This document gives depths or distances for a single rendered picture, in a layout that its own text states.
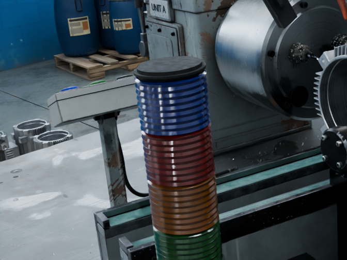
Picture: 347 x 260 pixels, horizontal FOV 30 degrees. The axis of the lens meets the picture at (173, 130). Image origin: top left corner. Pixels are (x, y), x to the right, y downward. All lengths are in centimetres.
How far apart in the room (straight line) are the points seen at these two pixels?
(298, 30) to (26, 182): 67
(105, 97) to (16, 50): 556
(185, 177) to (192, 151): 2
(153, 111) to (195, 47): 89
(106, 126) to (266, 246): 34
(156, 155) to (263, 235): 43
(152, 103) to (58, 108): 55
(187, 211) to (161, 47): 101
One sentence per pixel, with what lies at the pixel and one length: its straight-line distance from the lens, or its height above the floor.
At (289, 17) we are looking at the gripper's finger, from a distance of 103.
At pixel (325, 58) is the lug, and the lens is 109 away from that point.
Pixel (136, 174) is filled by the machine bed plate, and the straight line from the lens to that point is 142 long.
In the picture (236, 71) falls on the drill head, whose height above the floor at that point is 102.
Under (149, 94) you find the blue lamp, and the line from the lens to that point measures 52.
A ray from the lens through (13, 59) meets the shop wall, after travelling 662.
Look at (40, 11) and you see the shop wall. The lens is 670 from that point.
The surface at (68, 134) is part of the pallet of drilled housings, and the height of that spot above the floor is 35.
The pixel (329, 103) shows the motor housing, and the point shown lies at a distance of 113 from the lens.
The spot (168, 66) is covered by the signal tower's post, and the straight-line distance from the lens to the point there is 52.
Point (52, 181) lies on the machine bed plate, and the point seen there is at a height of 80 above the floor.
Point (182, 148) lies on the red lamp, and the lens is 52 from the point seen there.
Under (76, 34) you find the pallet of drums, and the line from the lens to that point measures 600.
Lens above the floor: 134
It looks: 19 degrees down
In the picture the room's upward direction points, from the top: 6 degrees counter-clockwise
